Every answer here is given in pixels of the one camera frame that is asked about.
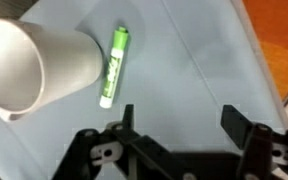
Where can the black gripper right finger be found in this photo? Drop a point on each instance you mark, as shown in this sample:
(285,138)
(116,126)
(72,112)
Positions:
(262,147)

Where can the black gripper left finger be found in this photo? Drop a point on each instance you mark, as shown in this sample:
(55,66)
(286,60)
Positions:
(136,157)

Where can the green marker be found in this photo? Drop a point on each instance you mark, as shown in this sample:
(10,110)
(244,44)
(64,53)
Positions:
(120,39)

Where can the blue padded chair near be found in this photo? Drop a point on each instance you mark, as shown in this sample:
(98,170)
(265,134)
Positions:
(186,60)

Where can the orange patterned rug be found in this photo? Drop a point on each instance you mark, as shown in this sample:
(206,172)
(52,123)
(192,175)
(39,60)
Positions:
(270,21)

